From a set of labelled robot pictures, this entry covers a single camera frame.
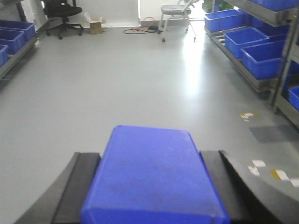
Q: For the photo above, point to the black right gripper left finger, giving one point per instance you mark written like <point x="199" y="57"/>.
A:
<point x="62" y="201"/>

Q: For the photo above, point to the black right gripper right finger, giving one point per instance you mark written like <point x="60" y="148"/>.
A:
<point x="247" y="198"/>

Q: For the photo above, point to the blue bottle-shaped part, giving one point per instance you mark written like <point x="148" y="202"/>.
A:
<point x="152" y="176"/>

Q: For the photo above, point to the blue bin right near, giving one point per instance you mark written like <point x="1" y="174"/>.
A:
<point x="263" y="60"/>

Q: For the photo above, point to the blue bin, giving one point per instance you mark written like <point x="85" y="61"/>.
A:
<point x="245" y="37"/>
<point x="263" y="60"/>
<point x="223" y="20"/>

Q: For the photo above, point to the blue bin right middle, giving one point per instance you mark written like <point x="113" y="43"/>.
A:
<point x="245" y="37"/>

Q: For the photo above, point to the steel rack with bins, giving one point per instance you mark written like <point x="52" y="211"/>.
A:
<point x="279" y="20"/>

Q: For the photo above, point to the blue bin left rack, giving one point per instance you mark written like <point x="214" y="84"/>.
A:
<point x="13" y="36"/>

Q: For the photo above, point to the blue bin right far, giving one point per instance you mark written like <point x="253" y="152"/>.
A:
<point x="223" y="20"/>

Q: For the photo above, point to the open cardboard box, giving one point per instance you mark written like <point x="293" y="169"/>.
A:
<point x="95" y="26"/>

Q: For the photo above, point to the black office chair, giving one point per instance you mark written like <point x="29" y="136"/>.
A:
<point x="62" y="9"/>

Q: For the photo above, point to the grey wheeled chair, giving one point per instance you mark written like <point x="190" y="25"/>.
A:
<point x="181" y="10"/>

